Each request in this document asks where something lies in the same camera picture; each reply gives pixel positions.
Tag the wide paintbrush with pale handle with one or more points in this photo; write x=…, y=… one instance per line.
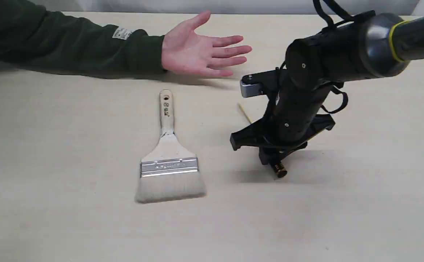
x=170, y=171

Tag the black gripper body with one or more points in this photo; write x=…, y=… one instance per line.
x=272, y=149

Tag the dark green sleeved forearm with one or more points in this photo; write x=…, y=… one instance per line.
x=32, y=36

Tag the open human hand palm up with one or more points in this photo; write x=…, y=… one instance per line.
x=184, y=52

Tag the black orange precision screwdriver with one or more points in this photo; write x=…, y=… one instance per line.
x=276, y=165

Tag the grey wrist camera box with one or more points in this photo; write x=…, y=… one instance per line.
x=258, y=84

